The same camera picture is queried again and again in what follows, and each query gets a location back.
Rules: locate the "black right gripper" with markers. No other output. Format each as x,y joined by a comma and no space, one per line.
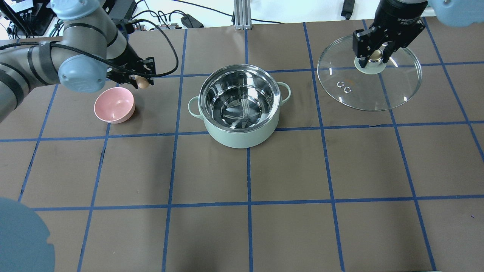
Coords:
397,16

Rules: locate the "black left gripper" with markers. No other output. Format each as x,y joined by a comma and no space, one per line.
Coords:
133,68

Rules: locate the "beige egg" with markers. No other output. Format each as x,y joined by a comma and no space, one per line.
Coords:
142,82

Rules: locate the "glass pot lid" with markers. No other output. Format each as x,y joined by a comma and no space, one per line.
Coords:
378,86

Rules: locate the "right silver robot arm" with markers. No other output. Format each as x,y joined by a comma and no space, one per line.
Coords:
456,13

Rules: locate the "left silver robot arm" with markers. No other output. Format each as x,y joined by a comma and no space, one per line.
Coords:
92,50

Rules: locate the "pale green electric pot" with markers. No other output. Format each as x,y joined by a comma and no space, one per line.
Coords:
240,105

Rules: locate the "pink bowl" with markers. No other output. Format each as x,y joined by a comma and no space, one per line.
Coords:
115,105

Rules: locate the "black power adapter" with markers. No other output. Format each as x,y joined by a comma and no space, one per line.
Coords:
190,22

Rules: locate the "aluminium frame post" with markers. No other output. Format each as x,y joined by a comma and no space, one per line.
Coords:
242,15

